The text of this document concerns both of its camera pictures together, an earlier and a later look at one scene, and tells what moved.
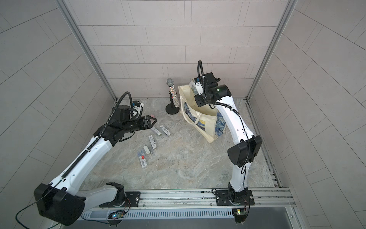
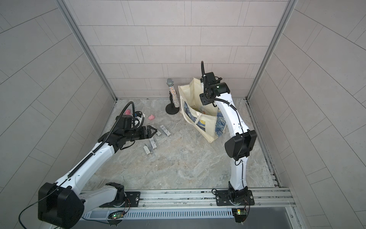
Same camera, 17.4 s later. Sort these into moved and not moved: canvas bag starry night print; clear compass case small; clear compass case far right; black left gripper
Moved: black left gripper
Not moved: clear compass case small; clear compass case far right; canvas bag starry night print
